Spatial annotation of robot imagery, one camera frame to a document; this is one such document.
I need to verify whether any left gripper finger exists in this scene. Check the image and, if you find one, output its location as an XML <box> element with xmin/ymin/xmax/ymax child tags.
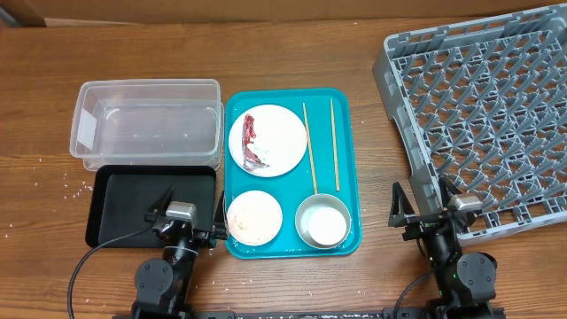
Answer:
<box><xmin>148</xmin><ymin>185</ymin><xmax>175</xmax><ymax>214</ymax></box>
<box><xmin>213</xmin><ymin>191</ymin><xmax>229</xmax><ymax>240</ymax></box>

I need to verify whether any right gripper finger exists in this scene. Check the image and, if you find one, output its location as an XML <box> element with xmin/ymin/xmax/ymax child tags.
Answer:
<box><xmin>388</xmin><ymin>182</ymin><xmax>416</xmax><ymax>227</ymax></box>
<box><xmin>439</xmin><ymin>177</ymin><xmax>462</xmax><ymax>207</ymax></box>

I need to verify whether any small pink bowl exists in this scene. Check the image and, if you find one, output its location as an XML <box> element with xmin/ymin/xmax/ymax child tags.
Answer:
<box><xmin>227</xmin><ymin>191</ymin><xmax>283</xmax><ymax>246</ymax></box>

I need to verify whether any red candy wrapper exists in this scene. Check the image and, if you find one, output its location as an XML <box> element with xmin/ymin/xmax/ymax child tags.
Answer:
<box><xmin>242</xmin><ymin>113</ymin><xmax>268</xmax><ymax>171</ymax></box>

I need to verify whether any white plastic cup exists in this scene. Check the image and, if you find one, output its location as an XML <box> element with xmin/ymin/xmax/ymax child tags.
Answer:
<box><xmin>307</xmin><ymin>207</ymin><xmax>347</xmax><ymax>246</ymax></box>

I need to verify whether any grey-white bowl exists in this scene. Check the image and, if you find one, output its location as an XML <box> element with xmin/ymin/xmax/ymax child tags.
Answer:
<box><xmin>295</xmin><ymin>193</ymin><xmax>352</xmax><ymax>250</ymax></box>

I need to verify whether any wooden chopstick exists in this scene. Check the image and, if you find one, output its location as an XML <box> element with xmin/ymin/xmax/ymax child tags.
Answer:
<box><xmin>330</xmin><ymin>98</ymin><xmax>340</xmax><ymax>191</ymax></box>
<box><xmin>302</xmin><ymin>103</ymin><xmax>318</xmax><ymax>195</ymax></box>

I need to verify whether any large white plate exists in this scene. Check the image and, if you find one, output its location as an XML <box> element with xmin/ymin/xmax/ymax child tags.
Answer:
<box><xmin>228</xmin><ymin>105</ymin><xmax>307</xmax><ymax>177</ymax></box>

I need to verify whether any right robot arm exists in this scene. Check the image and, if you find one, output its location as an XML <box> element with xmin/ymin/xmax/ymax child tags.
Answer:
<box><xmin>388</xmin><ymin>177</ymin><xmax>506</xmax><ymax>318</ymax></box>

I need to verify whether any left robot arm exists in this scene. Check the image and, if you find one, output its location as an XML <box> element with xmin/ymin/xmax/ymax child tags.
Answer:
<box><xmin>131</xmin><ymin>187</ymin><xmax>229</xmax><ymax>319</ymax></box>

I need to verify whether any grey dishwasher rack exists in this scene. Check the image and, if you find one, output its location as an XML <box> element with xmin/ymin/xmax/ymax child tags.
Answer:
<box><xmin>373</xmin><ymin>4</ymin><xmax>566</xmax><ymax>245</ymax></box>

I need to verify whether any black plastic tray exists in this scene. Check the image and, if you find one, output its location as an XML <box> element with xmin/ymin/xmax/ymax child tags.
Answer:
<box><xmin>85</xmin><ymin>165</ymin><xmax>216</xmax><ymax>247</ymax></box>

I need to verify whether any clear plastic bin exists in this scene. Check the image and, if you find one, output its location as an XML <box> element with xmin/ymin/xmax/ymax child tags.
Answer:
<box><xmin>69</xmin><ymin>79</ymin><xmax>224</xmax><ymax>171</ymax></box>

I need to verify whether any teal serving tray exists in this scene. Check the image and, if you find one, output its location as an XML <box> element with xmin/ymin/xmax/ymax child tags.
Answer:
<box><xmin>224</xmin><ymin>88</ymin><xmax>362</xmax><ymax>260</ymax></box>

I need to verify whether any cardboard backdrop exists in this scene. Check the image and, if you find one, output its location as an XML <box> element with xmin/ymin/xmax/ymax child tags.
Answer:
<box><xmin>1</xmin><ymin>0</ymin><xmax>558</xmax><ymax>26</ymax></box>

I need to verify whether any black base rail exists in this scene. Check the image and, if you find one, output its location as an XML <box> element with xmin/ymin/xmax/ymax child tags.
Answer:
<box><xmin>139</xmin><ymin>307</ymin><xmax>507</xmax><ymax>319</ymax></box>

